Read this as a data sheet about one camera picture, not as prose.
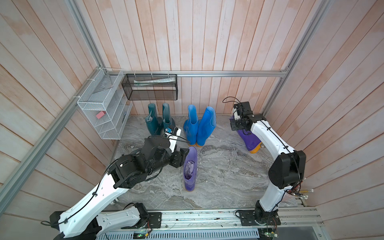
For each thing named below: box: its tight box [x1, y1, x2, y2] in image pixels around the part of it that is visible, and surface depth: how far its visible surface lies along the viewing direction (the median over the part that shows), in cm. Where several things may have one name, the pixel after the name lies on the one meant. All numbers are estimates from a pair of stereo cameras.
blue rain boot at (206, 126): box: [196, 106, 217, 148], surface depth 91 cm
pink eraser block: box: [96, 111, 106, 119], surface depth 84 cm
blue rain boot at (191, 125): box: [183, 104, 199, 147], surface depth 96 cm
